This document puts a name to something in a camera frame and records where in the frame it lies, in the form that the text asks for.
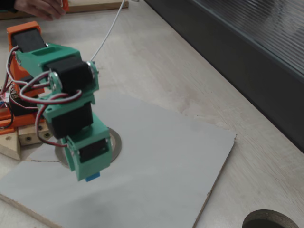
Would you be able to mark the grey faced wooden board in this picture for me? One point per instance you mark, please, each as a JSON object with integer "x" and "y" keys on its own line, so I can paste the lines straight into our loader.
{"x": 154, "y": 154}

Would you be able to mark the red controller board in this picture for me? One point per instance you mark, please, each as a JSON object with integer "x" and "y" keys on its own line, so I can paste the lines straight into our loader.
{"x": 2, "y": 98}

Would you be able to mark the green gripper black servo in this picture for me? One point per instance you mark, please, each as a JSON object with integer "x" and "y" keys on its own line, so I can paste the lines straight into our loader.
{"x": 93, "y": 152}

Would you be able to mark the wooden wedge piece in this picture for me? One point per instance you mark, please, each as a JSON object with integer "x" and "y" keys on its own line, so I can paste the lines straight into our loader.
{"x": 9, "y": 147}

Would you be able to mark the orange controller board holder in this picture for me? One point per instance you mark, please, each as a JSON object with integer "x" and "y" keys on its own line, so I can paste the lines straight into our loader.
{"x": 6, "y": 131}

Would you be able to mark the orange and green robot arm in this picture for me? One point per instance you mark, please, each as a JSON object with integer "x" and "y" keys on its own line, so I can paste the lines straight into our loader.
{"x": 61, "y": 59}

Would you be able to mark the wooden base block with screws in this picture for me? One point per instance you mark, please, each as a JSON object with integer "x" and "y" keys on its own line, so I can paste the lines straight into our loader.
{"x": 31, "y": 139}

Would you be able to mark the orange printed part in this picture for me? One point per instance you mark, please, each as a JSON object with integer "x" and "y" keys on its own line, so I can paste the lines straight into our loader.
{"x": 65, "y": 5}

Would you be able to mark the person's hand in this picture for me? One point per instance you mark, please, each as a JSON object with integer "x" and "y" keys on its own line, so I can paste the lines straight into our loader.
{"x": 40, "y": 8}

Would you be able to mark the thin wooden batten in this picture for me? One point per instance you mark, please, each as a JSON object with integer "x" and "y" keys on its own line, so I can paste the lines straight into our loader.
{"x": 99, "y": 6}

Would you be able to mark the blue cube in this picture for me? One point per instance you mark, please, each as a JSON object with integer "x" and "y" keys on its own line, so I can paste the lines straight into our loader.
{"x": 93, "y": 177}

